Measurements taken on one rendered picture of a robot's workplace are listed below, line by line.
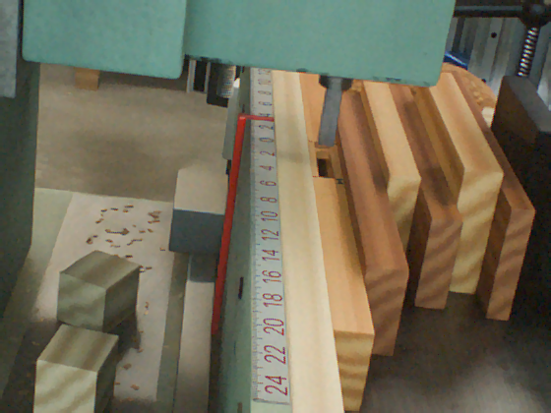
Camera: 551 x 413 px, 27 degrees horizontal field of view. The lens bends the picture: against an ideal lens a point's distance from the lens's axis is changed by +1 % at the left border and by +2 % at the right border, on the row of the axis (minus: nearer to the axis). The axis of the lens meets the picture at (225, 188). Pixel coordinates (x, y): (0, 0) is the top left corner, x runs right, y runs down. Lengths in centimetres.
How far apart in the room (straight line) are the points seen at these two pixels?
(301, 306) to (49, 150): 260
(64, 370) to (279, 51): 21
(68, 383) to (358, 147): 21
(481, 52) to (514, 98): 84
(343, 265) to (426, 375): 6
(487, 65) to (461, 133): 84
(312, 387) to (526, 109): 25
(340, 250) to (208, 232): 25
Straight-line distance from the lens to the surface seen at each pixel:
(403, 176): 61
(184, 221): 79
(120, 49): 57
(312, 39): 60
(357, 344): 49
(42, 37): 57
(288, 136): 65
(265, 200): 55
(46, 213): 87
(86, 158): 303
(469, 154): 61
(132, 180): 292
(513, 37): 149
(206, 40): 60
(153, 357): 71
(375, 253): 54
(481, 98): 87
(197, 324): 72
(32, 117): 75
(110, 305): 72
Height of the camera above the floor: 118
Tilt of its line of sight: 24 degrees down
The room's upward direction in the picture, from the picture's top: 7 degrees clockwise
